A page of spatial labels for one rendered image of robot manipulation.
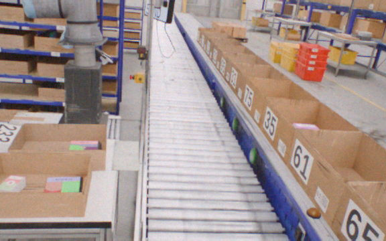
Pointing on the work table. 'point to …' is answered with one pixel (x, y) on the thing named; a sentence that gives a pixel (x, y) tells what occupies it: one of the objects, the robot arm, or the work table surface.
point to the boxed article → (12, 185)
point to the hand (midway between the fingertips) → (111, 59)
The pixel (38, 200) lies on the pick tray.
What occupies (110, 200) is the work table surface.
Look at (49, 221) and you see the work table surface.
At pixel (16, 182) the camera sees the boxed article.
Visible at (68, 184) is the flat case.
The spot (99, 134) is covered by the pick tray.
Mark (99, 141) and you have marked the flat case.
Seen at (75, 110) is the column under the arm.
